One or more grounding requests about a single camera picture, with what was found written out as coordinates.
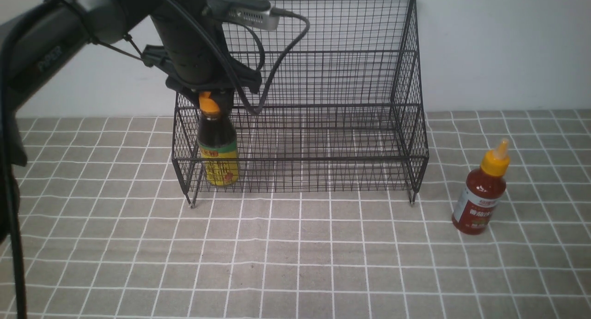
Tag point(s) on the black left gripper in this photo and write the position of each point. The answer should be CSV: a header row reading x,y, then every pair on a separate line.
x,y
190,59

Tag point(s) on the dark soy sauce bottle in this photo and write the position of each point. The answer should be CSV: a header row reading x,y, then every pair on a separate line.
x,y
218,146

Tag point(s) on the red chili sauce bottle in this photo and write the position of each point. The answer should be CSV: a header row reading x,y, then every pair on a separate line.
x,y
483,190

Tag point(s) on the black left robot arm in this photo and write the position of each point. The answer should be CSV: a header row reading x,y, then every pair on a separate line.
x,y
37,44

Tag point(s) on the grey checkered tablecloth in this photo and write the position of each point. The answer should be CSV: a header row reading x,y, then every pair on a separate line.
x,y
107,233

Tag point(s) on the black wire mesh shelf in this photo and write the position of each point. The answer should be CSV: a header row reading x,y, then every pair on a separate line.
x,y
344,112

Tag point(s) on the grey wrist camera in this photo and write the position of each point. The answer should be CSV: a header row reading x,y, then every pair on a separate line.
x,y
250,13

